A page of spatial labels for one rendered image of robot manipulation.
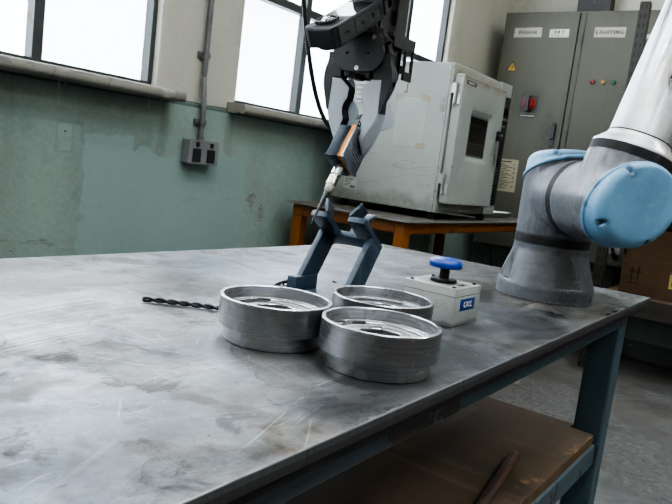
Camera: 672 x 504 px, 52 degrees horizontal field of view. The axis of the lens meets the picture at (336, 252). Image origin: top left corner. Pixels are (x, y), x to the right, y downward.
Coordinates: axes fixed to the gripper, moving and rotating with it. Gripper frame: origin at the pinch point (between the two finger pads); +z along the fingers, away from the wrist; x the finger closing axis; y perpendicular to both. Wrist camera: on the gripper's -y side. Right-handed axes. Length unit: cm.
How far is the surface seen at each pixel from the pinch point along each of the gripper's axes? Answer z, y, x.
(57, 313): 19.7, -33.7, 8.9
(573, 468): 47, 40, -26
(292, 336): 17.9, -25.8, -12.4
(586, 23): -97, 362, 68
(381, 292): 16.1, -7.1, -10.8
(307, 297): 16.1, -17.9, -8.3
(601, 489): 100, 166, -14
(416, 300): 16.2, -6.7, -14.9
